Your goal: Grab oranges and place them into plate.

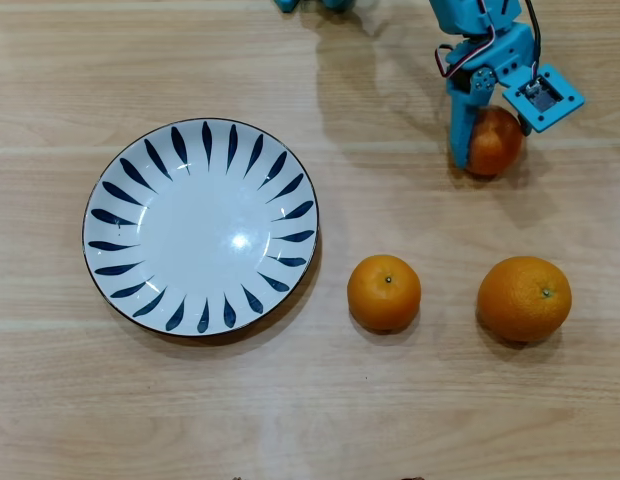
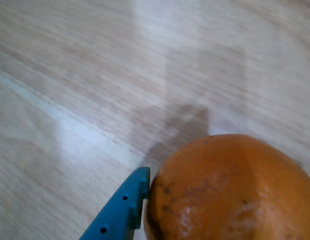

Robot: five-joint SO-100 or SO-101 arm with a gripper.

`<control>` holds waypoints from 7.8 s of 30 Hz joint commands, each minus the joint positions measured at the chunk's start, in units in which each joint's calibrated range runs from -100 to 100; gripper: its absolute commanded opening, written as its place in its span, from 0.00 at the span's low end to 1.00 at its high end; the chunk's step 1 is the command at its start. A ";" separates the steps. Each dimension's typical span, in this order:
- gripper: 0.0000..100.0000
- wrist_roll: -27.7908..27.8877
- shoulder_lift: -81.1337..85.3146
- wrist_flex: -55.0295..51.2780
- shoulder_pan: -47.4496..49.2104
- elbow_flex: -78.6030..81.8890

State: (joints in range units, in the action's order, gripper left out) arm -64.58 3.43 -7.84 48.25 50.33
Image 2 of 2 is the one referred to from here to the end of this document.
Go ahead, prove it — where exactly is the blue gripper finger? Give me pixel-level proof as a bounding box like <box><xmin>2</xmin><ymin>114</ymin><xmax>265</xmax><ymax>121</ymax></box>
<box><xmin>78</xmin><ymin>166</ymin><xmax>151</xmax><ymax>240</ymax></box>

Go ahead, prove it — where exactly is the orange with dark scar marks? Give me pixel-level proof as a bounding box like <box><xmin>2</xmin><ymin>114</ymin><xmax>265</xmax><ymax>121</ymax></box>
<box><xmin>143</xmin><ymin>133</ymin><xmax>310</xmax><ymax>240</ymax></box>

